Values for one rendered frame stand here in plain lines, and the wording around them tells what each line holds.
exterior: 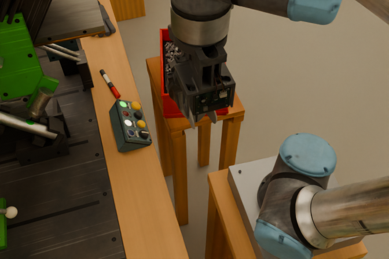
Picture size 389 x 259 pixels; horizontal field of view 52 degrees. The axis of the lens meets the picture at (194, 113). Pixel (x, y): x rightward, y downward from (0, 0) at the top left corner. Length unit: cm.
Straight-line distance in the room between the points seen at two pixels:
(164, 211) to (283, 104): 154
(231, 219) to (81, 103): 56
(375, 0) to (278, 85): 200
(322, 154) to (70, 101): 76
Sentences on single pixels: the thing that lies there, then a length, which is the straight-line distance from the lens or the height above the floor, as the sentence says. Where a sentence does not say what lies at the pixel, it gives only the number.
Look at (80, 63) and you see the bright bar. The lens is 122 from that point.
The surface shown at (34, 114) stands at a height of 105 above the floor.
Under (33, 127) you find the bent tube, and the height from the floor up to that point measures 100.
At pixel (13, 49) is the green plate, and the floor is 119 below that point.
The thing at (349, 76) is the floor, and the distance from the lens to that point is 272.
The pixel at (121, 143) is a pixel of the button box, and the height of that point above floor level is 93.
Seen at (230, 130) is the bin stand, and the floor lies 69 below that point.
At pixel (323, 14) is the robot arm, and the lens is 43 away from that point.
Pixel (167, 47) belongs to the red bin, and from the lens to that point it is 142.
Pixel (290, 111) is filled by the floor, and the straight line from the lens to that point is 242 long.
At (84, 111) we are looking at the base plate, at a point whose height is 90.
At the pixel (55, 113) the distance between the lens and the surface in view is 116.
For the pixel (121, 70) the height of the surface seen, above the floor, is 90.
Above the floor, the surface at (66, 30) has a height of 113.
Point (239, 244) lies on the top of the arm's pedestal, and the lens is 105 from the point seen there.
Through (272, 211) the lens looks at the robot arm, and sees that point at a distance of 80.
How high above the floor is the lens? 183
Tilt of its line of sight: 52 degrees down
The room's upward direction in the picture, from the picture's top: straight up
